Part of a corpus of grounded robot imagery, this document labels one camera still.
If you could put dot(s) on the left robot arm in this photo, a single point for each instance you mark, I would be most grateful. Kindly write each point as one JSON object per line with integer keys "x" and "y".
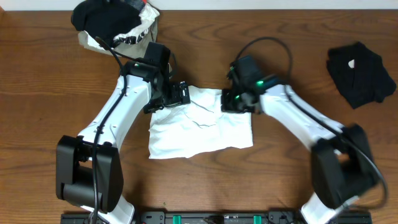
{"x": 88, "y": 166}

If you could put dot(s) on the white printed t-shirt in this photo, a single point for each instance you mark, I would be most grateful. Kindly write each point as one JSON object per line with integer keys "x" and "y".
{"x": 200, "y": 126}

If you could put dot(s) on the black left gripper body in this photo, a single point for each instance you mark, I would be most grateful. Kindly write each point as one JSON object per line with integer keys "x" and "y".
{"x": 179, "y": 94}

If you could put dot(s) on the black folded garment on pile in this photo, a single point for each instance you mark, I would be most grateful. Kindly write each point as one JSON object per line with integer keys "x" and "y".
{"x": 105, "y": 19}

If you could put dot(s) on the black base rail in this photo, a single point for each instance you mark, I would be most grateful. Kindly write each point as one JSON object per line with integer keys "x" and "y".
{"x": 269, "y": 217}

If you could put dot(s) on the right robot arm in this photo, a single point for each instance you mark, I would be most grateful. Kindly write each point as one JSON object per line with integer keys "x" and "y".
{"x": 342, "y": 165}

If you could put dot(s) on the white black-print garment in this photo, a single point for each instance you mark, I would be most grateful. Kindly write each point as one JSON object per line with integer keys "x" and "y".
{"x": 148, "y": 16}

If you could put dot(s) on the black garment right side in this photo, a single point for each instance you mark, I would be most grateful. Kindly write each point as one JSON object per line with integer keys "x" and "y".
{"x": 359, "y": 74}

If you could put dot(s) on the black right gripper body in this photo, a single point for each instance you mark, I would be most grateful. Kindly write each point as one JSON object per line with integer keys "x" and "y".
{"x": 235, "y": 101}

